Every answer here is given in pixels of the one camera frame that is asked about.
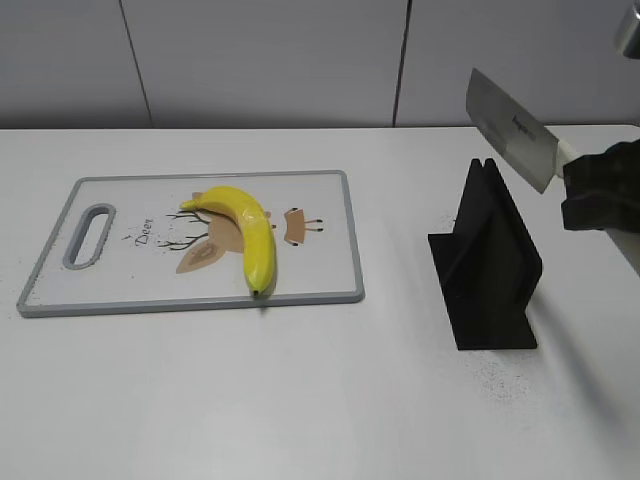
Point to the black gloved right hand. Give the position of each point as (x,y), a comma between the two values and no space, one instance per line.
(602,190)

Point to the cleaver knife white handle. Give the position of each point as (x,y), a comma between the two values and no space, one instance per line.
(525,143)

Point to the yellow plastic banana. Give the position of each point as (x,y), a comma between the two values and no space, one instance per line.
(259,250)

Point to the black knife stand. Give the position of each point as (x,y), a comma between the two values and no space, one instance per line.
(488,266)

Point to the white cutting board grey rim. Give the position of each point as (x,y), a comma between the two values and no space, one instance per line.
(122,245)

